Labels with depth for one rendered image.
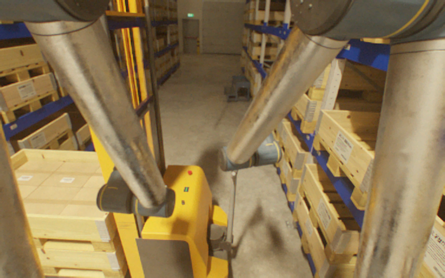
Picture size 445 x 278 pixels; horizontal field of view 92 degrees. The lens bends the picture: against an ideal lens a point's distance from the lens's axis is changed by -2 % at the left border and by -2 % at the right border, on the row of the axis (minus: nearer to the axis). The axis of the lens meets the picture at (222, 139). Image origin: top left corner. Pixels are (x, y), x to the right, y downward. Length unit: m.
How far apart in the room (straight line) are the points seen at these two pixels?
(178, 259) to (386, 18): 1.75
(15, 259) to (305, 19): 0.71
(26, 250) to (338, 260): 1.79
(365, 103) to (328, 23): 2.14
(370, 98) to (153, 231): 2.18
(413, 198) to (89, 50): 0.67
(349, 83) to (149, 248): 2.14
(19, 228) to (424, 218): 0.85
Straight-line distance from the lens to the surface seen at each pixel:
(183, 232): 1.64
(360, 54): 1.78
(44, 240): 2.18
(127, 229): 1.78
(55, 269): 2.38
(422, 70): 0.55
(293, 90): 0.53
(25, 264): 0.68
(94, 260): 2.08
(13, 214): 0.62
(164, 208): 0.84
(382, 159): 0.60
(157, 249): 1.79
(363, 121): 2.26
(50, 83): 3.53
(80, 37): 0.42
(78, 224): 1.81
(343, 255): 1.96
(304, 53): 0.47
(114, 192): 0.92
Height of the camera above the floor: 2.15
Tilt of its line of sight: 28 degrees down
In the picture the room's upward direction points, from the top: 2 degrees clockwise
